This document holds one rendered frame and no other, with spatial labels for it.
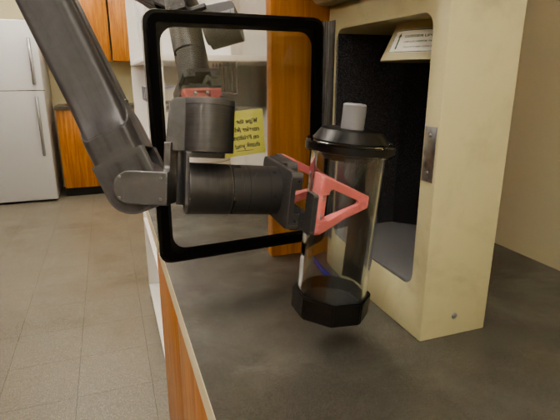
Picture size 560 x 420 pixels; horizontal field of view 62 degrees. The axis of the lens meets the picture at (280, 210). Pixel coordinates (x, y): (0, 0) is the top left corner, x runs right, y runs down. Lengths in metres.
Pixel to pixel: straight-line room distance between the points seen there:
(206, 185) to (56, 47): 0.21
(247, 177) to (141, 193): 0.11
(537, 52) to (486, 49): 0.46
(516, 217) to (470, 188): 0.48
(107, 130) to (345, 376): 0.40
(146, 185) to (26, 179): 5.03
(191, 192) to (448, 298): 0.39
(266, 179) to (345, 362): 0.26
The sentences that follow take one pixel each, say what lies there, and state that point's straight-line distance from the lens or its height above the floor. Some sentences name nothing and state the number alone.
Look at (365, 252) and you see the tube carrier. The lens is 0.58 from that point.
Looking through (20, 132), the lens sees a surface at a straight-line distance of 5.45.
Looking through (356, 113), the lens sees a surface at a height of 1.25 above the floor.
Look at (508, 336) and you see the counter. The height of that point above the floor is 0.94.
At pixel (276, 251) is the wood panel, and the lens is 0.96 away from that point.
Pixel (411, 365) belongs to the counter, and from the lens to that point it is 0.65.
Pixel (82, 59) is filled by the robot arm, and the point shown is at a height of 1.31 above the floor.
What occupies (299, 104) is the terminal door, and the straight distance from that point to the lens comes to 0.84.
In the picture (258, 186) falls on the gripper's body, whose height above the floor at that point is 1.18.
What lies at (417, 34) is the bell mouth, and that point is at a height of 1.35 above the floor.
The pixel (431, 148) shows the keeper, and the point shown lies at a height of 1.21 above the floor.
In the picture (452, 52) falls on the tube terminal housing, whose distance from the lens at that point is 0.61.
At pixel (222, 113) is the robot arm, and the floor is 1.26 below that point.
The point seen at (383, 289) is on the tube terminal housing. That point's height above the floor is 0.98.
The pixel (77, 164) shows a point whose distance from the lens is 5.58.
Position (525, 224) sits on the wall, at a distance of 1.12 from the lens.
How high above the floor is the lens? 1.30
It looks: 16 degrees down
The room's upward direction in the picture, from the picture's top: straight up
